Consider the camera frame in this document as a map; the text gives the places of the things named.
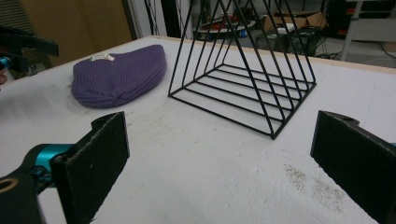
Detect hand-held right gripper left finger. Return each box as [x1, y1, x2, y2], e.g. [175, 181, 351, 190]
[29, 111, 131, 224]

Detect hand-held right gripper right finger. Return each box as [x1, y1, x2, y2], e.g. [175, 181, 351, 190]
[310, 110, 396, 224]

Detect purple knit hat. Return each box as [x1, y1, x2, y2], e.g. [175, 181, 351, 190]
[70, 44, 168, 109]

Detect black wire rack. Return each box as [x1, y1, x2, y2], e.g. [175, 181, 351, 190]
[167, 0, 318, 141]

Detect brown wooden panel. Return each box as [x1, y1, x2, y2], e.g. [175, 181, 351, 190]
[19, 0, 134, 67]

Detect white metal stand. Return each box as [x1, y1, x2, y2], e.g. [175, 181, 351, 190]
[340, 0, 396, 63]

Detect black pole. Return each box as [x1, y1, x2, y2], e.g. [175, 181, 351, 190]
[160, 0, 182, 39]

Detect cardboard box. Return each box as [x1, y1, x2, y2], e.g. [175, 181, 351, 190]
[263, 10, 329, 33]

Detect round white table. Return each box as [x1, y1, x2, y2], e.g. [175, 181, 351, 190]
[193, 19, 258, 35]

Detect black cables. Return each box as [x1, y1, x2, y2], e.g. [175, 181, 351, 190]
[313, 35, 344, 61]

